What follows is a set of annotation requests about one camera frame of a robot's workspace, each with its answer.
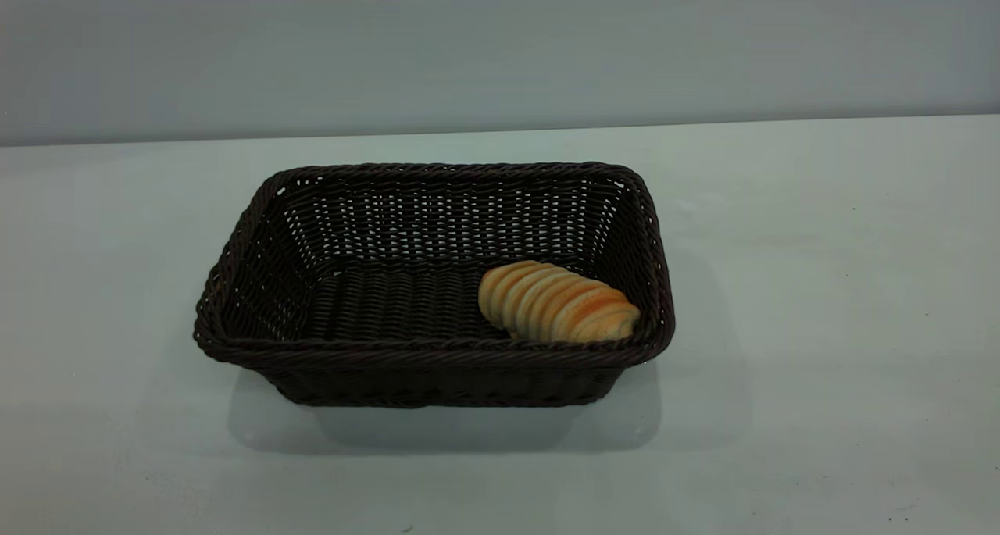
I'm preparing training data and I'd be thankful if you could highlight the ridged golden bread loaf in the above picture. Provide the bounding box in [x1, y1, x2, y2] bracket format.
[478, 261, 641, 344]

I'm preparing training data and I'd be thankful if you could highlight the black woven wicker basket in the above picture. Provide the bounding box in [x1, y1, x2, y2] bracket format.
[193, 162, 676, 408]

